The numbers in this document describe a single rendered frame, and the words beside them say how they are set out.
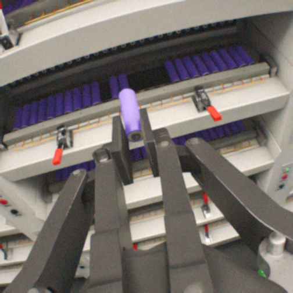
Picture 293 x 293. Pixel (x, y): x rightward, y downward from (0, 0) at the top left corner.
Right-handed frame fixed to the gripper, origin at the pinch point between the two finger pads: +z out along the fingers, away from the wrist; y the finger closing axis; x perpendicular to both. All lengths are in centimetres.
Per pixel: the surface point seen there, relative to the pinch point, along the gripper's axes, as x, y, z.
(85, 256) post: -53, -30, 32
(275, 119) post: -16.6, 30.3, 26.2
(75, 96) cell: -1.0, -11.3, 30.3
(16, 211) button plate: -21.0, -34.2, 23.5
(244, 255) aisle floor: -83, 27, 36
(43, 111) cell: -1.9, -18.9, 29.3
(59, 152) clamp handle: -6.5, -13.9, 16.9
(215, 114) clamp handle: -6.7, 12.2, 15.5
